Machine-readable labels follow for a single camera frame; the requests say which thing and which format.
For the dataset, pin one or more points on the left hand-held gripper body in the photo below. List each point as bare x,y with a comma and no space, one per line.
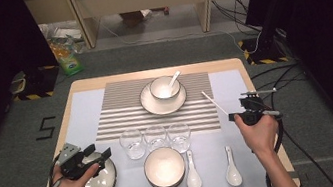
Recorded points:
69,154

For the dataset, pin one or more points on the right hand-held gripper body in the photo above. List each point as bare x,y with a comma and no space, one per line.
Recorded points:
253,110

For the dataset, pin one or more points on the single white chopstick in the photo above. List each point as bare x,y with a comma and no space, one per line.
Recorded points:
215,102

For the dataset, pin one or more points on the white ceramic soup spoon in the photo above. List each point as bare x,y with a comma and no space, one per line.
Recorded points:
234,177
175,78
194,182

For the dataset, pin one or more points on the person's right hand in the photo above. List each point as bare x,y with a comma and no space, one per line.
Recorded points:
262,137

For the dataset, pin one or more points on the clear drinking glass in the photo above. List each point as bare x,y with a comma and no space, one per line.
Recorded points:
132,144
179,135
155,135

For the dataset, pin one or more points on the striped grey placemat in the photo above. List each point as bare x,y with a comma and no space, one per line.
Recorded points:
123,113

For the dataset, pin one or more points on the black yellow striped stand base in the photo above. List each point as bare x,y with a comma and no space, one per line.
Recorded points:
41,83
266,52

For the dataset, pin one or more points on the green snack bag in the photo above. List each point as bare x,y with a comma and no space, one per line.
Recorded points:
68,60

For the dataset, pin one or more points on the clear plastic bags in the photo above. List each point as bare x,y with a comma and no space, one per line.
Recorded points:
60,32

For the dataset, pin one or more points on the small red object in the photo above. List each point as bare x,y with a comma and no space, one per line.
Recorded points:
166,10

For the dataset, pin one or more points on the brown cardboard box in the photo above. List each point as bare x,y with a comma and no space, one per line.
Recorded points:
134,17

